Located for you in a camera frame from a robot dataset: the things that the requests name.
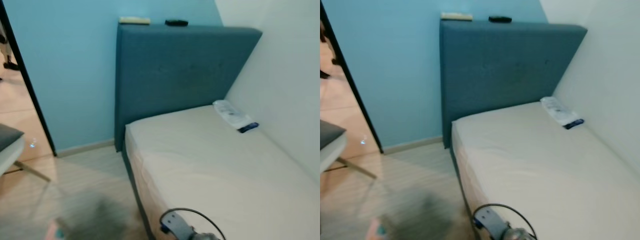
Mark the white plastic chair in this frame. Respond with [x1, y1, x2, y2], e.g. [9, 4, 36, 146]
[0, 132, 52, 183]
[320, 131, 378, 180]

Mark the clear white plastic packet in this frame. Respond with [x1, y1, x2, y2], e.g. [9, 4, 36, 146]
[212, 99, 253, 130]
[540, 96, 578, 126]

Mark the beige skirting board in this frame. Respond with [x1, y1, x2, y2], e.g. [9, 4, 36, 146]
[382, 135, 444, 154]
[56, 138, 117, 157]

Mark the white bed mattress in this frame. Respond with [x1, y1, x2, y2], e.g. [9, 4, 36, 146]
[451, 101, 640, 240]
[124, 104, 321, 240]

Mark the pink and teal object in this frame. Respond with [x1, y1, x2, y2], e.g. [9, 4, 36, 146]
[367, 219, 388, 240]
[46, 221, 67, 240]

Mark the flat beige item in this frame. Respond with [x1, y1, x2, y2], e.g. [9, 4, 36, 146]
[118, 16, 151, 26]
[440, 12, 474, 22]

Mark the dark door frame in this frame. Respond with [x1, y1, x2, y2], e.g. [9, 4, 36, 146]
[320, 0, 384, 154]
[0, 0, 57, 158]

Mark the blue upholstered bed frame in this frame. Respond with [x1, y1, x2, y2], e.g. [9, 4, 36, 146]
[114, 22, 264, 240]
[439, 19, 589, 240]

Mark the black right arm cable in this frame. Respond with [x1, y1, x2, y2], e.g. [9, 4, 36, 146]
[472, 203, 539, 240]
[159, 207, 227, 240]

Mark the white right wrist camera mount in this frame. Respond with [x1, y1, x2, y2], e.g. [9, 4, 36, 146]
[474, 207, 512, 240]
[160, 210, 196, 240]

